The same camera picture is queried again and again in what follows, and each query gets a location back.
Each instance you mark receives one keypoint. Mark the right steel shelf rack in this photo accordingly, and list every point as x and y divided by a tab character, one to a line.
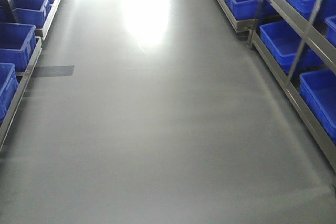
314	22

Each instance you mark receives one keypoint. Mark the steel shelf rack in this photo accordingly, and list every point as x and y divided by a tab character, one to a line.
14	83
314	22

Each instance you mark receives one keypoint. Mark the left steel shelf rack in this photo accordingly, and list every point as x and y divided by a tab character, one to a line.
14	83

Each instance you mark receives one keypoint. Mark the blue bin right lower middle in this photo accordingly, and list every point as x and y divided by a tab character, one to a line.
283	42

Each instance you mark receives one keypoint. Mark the blue bin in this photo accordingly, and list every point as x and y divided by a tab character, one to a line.
18	43
317	88
283	42

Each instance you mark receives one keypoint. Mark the blue bin right lower near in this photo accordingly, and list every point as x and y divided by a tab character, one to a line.
317	88

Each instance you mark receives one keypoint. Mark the blue bin left middle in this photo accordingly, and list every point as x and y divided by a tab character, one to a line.
18	43

